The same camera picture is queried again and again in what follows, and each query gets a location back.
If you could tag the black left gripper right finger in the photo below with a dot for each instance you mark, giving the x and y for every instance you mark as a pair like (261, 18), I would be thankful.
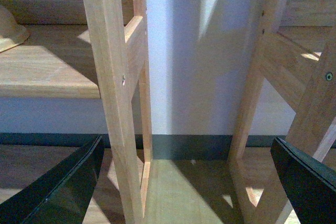
(308, 183)

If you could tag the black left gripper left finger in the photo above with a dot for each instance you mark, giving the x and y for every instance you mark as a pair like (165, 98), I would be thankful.
(63, 194)

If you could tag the wooden shelf unit left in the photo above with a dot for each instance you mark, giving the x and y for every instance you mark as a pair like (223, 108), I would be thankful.
(93, 56)

